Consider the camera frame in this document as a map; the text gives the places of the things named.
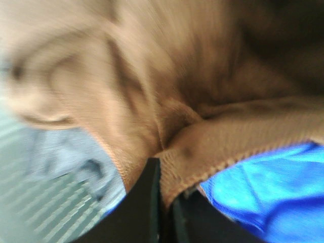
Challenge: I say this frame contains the blue cloth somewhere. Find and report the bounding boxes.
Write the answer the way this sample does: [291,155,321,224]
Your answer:
[200,142,323,242]

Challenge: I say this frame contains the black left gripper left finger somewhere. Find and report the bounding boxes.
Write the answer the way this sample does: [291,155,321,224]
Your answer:
[74,158,160,243]

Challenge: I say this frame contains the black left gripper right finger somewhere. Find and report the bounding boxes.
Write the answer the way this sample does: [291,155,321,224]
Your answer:
[172,192,263,243]

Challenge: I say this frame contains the brown microfiber towel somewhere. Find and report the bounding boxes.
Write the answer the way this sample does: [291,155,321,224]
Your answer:
[1,1,323,208]

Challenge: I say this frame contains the grey perforated laundry basket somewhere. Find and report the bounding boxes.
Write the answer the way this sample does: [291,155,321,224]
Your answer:
[1,100,126,242]

